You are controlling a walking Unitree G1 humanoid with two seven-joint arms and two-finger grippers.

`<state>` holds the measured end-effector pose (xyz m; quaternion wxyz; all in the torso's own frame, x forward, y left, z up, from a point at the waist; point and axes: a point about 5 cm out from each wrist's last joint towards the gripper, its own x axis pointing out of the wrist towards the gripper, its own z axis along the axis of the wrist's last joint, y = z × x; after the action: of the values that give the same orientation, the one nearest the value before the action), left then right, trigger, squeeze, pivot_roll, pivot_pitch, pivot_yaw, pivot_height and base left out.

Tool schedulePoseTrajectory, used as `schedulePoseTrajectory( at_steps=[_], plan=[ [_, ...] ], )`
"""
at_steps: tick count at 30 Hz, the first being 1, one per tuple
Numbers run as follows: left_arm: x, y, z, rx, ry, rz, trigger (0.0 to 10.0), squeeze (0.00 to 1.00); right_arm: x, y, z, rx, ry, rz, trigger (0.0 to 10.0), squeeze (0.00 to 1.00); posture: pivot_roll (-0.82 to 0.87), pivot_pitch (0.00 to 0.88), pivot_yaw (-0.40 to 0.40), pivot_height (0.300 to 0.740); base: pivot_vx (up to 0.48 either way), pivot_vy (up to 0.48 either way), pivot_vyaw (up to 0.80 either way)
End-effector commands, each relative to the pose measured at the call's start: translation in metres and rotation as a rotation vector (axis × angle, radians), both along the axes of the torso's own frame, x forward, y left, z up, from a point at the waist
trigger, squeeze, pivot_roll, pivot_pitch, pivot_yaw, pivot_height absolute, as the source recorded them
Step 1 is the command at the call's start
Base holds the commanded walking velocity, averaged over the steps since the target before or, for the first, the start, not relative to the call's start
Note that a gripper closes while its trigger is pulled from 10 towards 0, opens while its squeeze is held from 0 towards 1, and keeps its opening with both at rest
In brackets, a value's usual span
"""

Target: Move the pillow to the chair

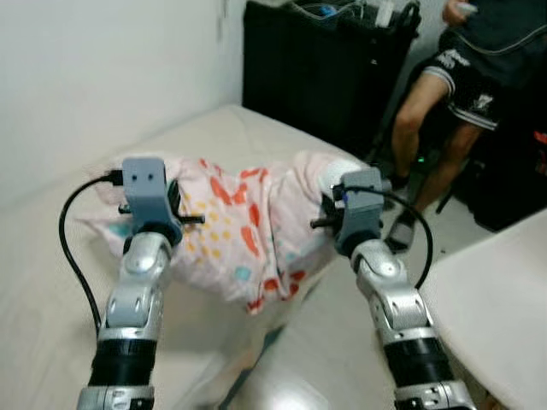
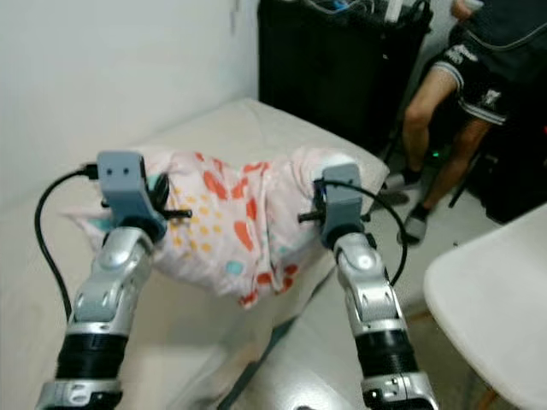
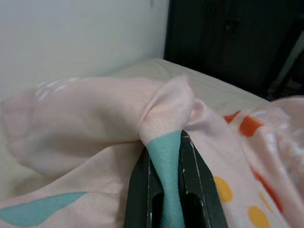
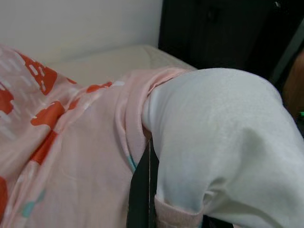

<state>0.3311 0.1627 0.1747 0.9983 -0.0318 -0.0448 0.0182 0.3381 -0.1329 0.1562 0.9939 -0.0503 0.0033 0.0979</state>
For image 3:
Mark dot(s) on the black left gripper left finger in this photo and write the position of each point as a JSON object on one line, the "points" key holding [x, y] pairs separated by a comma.
{"points": [[142, 190]]}

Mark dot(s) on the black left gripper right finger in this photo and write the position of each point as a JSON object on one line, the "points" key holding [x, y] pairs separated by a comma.
{"points": [[199, 190]]}

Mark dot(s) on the pink patterned pillow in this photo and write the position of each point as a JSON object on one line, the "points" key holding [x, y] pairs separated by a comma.
{"points": [[95, 123]]}

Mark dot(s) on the grey metal pole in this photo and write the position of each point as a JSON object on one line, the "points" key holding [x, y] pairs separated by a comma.
{"points": [[288, 61]]}

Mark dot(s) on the black bedside cabinet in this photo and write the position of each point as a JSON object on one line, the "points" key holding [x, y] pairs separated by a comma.
{"points": [[225, 35]]}

